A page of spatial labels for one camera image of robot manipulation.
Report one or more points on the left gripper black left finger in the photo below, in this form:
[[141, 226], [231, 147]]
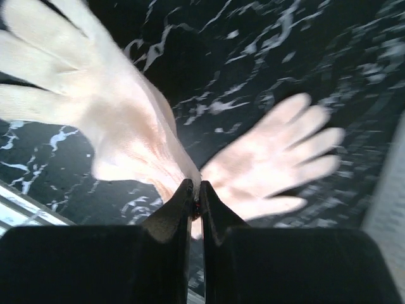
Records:
[[145, 263]]

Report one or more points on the cream leather glove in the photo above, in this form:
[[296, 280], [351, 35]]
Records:
[[289, 147], [76, 75]]

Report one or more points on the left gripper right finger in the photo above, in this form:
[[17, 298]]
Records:
[[244, 264]]

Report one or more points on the cream leather glove front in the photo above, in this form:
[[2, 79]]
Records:
[[76, 75]]

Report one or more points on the white plastic storage basket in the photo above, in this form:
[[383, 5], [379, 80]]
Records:
[[384, 221]]

